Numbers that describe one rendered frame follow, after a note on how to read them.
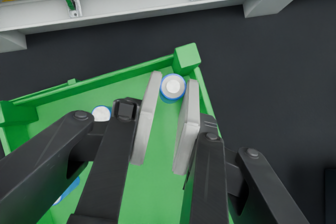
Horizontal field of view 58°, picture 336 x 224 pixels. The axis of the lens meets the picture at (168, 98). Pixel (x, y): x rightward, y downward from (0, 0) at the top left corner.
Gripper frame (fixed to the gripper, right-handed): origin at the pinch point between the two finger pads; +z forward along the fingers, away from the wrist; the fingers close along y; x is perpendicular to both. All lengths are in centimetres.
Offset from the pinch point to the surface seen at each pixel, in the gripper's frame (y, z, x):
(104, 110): -5.4, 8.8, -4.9
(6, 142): -13.9, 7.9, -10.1
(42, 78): -33, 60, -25
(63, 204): -8.5, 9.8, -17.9
